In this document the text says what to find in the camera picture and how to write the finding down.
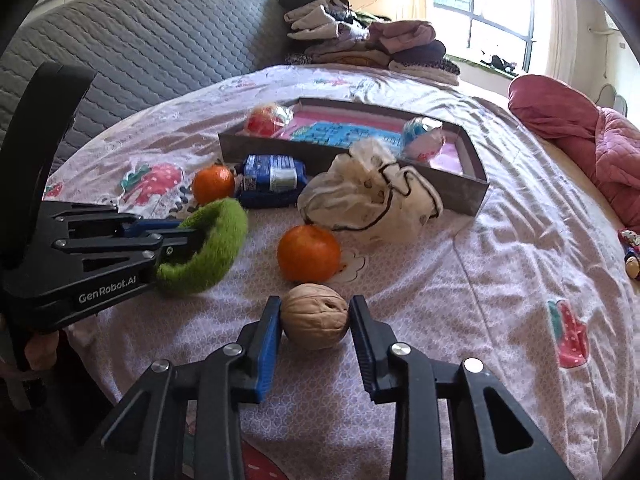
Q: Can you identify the grey cardboard box pink inside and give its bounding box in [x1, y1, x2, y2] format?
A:
[218, 97, 490, 217]

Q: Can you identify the grey quilted headboard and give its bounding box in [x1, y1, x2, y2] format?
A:
[0, 0, 296, 161]

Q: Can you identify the brown walnut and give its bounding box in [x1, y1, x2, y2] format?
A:
[279, 283, 351, 351]

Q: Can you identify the pile of folded clothes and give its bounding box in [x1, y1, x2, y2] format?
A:
[278, 0, 461, 86]

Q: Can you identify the window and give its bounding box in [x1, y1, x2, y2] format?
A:
[430, 0, 538, 73]

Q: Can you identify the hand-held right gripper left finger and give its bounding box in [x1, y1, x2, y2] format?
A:
[62, 296, 283, 480]

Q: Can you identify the green windowsill mat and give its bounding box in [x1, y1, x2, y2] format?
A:
[447, 55, 523, 80]

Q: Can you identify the pink quilted blanket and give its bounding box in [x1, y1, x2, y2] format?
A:
[507, 74, 640, 233]

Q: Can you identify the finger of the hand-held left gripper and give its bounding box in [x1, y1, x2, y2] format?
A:
[42, 201, 183, 242]
[52, 227, 203, 288]

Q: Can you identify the orange tangerine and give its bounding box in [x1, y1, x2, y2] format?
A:
[192, 164, 236, 206]
[276, 225, 342, 283]

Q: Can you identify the dark cloth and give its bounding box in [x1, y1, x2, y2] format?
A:
[482, 54, 518, 73]

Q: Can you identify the small colourful doll toy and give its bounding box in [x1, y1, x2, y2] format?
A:
[617, 229, 640, 281]

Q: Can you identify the person's left hand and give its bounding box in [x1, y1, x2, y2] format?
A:
[27, 332, 58, 372]

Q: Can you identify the blue white wrapped ball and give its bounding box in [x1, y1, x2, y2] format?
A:
[401, 116, 446, 162]

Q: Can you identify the green fuzzy ring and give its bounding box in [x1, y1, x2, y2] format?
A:
[155, 197, 249, 296]

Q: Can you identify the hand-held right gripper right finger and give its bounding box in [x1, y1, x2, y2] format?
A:
[348, 294, 576, 480]

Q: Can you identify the white drawstring pouch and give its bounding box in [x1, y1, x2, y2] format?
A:
[297, 138, 444, 245]

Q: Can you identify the white chair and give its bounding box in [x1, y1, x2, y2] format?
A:
[597, 84, 628, 117]

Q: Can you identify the blue snack packet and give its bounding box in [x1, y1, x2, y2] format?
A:
[235, 154, 308, 209]

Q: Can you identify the red wrapped ball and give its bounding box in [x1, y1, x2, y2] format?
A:
[243, 102, 293, 137]

